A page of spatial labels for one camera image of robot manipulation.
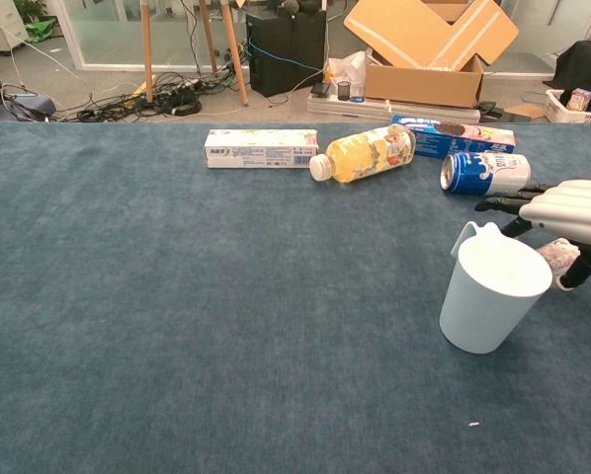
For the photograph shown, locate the yellow drink bottle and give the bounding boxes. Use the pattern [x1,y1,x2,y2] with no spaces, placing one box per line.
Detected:
[308,124,418,185]

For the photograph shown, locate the white plastic basket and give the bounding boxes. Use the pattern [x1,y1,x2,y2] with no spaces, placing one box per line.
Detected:
[545,88,591,124]

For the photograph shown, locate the dark blue chair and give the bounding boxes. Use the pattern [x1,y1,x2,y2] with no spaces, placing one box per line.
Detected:
[0,39,58,123]

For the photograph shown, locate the black cable bundle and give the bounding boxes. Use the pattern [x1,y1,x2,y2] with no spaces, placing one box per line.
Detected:
[0,71,250,123]

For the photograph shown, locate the blue white drink can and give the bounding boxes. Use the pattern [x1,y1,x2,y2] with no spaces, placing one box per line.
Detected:
[440,151,532,198]

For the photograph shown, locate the white toothpaste box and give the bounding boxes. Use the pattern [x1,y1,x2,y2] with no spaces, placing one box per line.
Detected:
[204,128,320,170]

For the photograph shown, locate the black cloth cover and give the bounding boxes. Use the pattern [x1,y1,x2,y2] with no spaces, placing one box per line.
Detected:
[554,39,591,108]

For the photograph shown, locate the grey aluminium rails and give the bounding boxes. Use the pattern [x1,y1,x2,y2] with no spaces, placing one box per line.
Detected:
[306,93,482,124]

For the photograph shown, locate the white toothpaste tube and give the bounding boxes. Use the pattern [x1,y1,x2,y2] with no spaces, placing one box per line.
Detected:
[535,237,582,277]

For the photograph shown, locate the white plastic bag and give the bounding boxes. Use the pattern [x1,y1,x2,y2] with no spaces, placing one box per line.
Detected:
[323,48,369,98]

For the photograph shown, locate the black metal plates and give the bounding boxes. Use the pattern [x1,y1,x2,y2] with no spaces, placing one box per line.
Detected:
[477,100,507,123]

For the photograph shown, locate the green bag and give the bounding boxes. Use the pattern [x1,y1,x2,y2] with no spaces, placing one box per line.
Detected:
[26,17,59,44]

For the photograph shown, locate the open cardboard box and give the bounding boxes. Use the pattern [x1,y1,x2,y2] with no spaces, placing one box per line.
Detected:
[363,51,485,110]

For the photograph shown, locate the black computer tower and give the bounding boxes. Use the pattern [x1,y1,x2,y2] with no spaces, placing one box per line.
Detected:
[244,8,328,99]

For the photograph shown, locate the blue table cloth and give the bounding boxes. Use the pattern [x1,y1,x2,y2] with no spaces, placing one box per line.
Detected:
[0,120,591,474]

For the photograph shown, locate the blue cable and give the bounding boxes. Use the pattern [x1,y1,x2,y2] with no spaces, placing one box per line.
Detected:
[248,41,326,71]

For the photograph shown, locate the flat cardboard piece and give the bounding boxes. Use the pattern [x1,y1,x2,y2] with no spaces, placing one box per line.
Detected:
[502,103,548,122]

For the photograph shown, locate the flattened cardboard box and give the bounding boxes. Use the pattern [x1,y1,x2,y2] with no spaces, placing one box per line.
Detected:
[343,0,521,70]

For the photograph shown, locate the light blue plastic cup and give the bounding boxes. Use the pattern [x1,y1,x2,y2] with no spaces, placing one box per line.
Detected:
[439,220,554,356]

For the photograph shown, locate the blue cookie box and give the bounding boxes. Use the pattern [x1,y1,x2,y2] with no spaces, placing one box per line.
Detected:
[390,115,518,161]

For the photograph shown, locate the small colourful carton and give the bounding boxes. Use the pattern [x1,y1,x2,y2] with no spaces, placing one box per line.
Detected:
[568,87,591,114]

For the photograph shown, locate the wooden leg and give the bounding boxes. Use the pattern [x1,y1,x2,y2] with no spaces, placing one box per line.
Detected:
[199,0,219,74]
[219,0,250,108]
[140,0,156,104]

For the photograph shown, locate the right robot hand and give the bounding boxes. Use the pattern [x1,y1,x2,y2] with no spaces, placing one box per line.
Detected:
[474,180,591,292]

